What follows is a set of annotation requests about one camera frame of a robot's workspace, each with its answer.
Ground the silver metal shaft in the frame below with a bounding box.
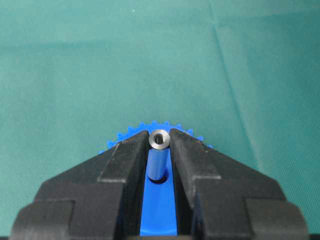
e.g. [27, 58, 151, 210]
[146, 129, 171, 183]

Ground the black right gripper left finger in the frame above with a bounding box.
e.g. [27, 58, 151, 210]
[9, 130, 149, 240]

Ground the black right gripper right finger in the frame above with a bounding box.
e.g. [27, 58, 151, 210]
[169, 128, 309, 240]

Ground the green cloth mat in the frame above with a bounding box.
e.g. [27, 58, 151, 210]
[0, 0, 320, 236]

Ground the blue plastic gear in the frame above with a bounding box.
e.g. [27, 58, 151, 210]
[97, 119, 215, 237]

